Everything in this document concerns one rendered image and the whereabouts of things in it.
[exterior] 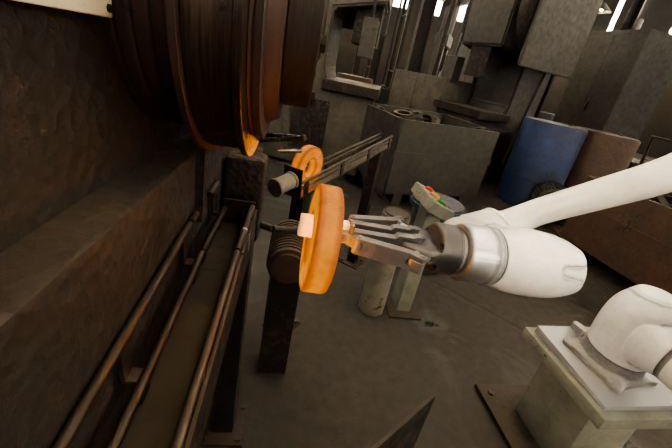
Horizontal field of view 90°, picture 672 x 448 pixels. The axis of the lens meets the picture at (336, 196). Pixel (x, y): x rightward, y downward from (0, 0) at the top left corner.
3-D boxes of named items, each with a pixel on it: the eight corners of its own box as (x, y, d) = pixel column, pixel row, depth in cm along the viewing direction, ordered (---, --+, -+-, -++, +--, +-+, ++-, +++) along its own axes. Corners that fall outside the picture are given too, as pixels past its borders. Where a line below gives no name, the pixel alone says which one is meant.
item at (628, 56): (561, 178, 528) (625, 41, 453) (607, 199, 456) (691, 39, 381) (527, 173, 513) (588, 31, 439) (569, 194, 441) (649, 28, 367)
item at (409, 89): (403, 143, 554) (422, 73, 514) (449, 166, 465) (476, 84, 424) (376, 141, 530) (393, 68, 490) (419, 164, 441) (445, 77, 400)
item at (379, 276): (360, 316, 156) (387, 216, 136) (356, 298, 167) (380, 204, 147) (385, 318, 157) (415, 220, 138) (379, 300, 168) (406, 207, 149)
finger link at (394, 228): (421, 231, 50) (419, 226, 51) (348, 217, 48) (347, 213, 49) (413, 253, 51) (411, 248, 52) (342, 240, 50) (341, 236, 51)
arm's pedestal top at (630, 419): (596, 338, 122) (602, 330, 121) (693, 429, 93) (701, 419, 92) (520, 335, 116) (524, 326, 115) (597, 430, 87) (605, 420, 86)
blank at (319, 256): (321, 218, 38) (350, 223, 38) (319, 165, 51) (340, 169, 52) (296, 317, 44) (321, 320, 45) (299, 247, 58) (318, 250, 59)
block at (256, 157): (216, 239, 91) (221, 154, 82) (223, 225, 98) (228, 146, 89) (256, 244, 92) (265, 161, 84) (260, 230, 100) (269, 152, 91)
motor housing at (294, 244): (251, 380, 116) (267, 248, 96) (259, 331, 136) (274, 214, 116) (288, 382, 118) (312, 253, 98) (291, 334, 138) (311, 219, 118)
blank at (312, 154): (296, 194, 120) (304, 198, 119) (284, 167, 108) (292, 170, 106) (319, 164, 127) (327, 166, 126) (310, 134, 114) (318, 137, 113)
